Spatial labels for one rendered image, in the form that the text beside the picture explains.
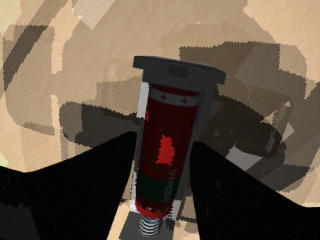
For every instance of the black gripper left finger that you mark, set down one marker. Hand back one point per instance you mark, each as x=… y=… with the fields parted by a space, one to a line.
x=75 y=199

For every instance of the red and green battery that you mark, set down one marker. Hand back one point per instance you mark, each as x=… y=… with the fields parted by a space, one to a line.
x=168 y=126

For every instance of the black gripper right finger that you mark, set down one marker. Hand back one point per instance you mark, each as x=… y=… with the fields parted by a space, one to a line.
x=230 y=204

